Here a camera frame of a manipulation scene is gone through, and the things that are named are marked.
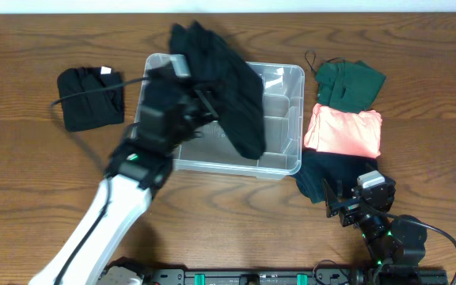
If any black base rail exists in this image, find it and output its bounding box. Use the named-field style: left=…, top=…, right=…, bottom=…
left=101, top=268, right=450, bottom=285

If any black folded garment right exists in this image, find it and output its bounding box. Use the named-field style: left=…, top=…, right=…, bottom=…
left=292, top=150, right=378, bottom=203

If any dark green garment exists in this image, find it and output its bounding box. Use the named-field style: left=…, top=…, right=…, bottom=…
left=304, top=50, right=386, bottom=114

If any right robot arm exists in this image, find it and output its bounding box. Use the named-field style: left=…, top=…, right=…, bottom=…
left=321, top=170, right=428, bottom=284

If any large black garment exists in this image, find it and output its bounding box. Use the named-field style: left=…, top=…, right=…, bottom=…
left=169, top=21, right=266, bottom=160

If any small black garment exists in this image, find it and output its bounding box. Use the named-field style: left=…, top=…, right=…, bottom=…
left=57, top=66, right=124, bottom=132

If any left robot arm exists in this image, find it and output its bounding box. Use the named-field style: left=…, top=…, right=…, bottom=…
left=30, top=62, right=217, bottom=284

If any pink folded garment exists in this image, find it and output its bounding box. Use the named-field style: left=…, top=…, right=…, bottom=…
left=303, top=104, right=382, bottom=158

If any clear plastic storage bin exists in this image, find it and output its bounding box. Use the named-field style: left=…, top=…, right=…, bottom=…
left=133, top=52, right=306, bottom=181

